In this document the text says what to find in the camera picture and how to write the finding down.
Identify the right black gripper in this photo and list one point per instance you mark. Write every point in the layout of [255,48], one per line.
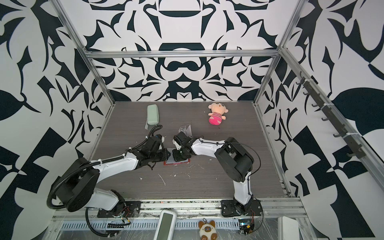
[177,158]

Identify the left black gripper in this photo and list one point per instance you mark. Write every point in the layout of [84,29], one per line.
[165,154]

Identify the red leather card holder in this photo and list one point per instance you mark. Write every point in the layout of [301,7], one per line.
[171,161]

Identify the clear acrylic card box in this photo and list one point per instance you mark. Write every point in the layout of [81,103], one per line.
[187,130]

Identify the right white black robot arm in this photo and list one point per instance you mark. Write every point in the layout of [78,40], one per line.
[236,161]

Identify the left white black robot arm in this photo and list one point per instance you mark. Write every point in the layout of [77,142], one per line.
[76,189]

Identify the green glasses case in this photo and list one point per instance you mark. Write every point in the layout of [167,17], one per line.
[153,117]

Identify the pink plush doll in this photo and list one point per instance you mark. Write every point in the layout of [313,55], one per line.
[217,114]

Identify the white tablet device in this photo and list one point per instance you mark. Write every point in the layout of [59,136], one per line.
[166,226]

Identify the brown white plush toy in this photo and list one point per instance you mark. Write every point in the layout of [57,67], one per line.
[207,230]

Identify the white box bottom right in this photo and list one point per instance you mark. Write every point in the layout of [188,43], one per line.
[288,229]

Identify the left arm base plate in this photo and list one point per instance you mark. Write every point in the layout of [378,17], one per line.
[127,210]

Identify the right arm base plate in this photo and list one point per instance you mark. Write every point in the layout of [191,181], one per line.
[232,208]

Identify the wall hook rail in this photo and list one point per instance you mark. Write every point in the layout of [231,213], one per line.
[333,115]

